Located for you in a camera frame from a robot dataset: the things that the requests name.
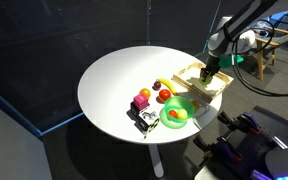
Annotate light wooden tray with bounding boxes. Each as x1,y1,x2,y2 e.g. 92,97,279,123
171,61,235,104

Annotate black perforated breadboard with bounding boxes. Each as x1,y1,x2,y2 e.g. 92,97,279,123
197,106,288,180

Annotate blue enclosure floor rail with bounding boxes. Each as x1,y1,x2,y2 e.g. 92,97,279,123
0,81,85,138

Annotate red plastic tomato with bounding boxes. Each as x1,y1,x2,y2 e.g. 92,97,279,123
158,88,172,101

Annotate yellow-green soft block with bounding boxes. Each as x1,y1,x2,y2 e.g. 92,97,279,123
198,74,214,86

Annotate wooden chair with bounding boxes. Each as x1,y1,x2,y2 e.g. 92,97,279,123
255,26,288,81

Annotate silver metal bracket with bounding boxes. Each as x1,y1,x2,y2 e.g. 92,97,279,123
268,135,288,149

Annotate yellow plastic banana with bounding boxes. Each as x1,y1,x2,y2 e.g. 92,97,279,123
156,77,178,96

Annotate large yellow-orange plastic fruit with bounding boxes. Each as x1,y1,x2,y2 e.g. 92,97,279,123
192,100,201,113

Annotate black white zebra block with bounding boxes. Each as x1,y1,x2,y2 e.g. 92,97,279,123
137,110,161,134

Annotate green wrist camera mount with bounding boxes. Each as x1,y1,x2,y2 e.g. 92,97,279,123
218,54,245,69

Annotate green translucent plastic bowl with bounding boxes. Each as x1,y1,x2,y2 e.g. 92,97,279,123
158,95,196,129

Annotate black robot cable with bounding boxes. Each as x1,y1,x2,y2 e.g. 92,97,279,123
232,18,288,98

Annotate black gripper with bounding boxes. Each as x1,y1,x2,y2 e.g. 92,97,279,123
199,54,222,83

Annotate pink soft block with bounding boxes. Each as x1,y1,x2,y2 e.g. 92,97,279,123
132,94,150,110

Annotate orange plastic fruit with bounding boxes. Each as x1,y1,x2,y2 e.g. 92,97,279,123
139,87,152,100

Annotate purple spring clamp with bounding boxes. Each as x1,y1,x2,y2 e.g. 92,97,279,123
193,134,245,164
217,111,262,135

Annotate white table base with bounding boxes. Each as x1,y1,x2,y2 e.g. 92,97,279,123
148,143,165,178

